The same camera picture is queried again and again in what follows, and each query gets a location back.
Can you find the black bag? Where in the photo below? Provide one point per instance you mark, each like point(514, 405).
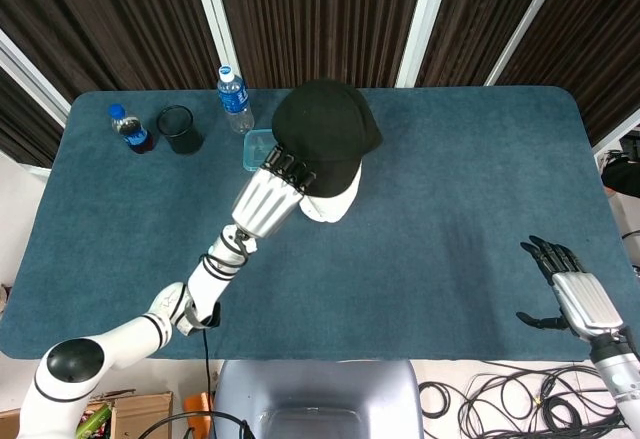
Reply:
point(622, 169)

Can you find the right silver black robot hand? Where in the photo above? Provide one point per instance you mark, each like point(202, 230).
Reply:
point(575, 291)

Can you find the black baseball cap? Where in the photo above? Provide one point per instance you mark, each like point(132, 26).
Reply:
point(327, 134)

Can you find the grey robot torso base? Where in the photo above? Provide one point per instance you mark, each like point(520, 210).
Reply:
point(315, 399)

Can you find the clear blue plastic container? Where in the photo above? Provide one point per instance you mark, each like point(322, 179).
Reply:
point(255, 151)

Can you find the blue table cloth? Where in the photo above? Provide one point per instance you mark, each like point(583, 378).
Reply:
point(425, 259)

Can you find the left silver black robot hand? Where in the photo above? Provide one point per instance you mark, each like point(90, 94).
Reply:
point(272, 191)

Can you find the brown cardboard box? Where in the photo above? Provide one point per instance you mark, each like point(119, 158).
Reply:
point(145, 416)

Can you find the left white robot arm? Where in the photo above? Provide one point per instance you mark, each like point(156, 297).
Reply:
point(150, 309)

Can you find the black mesh pen cup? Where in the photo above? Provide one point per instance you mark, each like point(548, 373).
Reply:
point(179, 130)

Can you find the dark cola bottle blue cap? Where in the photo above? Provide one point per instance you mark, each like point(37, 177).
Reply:
point(131, 130)

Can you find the white mannequin head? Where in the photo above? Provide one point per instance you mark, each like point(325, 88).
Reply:
point(332, 204)

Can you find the orange plastic bag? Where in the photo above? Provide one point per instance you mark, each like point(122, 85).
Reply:
point(197, 409)

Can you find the clear water bottle blue label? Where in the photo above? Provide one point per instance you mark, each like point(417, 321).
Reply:
point(234, 101)

